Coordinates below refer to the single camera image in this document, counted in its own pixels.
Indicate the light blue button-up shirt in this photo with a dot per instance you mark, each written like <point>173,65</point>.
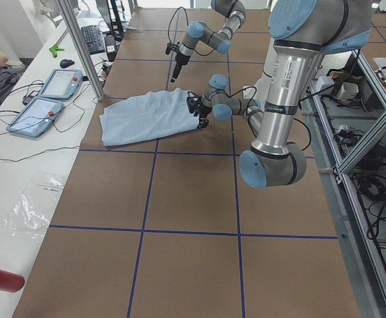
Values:
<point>146,117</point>

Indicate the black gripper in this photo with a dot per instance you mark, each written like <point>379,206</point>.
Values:
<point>180,59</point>
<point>201,115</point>

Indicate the clear plastic bag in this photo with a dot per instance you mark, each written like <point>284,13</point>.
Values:
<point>31,215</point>

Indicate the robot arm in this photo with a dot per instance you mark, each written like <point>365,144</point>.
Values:
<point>303,33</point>
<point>198,31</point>

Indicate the upper blue teach pendant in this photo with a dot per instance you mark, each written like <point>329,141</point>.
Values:
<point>61,84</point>

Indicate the black keyboard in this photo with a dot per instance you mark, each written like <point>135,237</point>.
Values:
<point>93,39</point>

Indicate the blue teach pendant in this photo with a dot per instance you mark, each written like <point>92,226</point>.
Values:
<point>36,117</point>
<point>61,84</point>

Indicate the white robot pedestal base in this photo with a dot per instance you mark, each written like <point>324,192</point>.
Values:
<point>262,85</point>

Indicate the green plastic clamp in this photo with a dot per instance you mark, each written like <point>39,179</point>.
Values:
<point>55,49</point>

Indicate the lower blue teach pendant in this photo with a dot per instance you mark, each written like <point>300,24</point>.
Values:
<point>36,117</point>

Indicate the black computer mouse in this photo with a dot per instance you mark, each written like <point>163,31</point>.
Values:
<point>65,63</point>

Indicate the red metal bottle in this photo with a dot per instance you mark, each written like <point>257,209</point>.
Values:
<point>11,282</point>

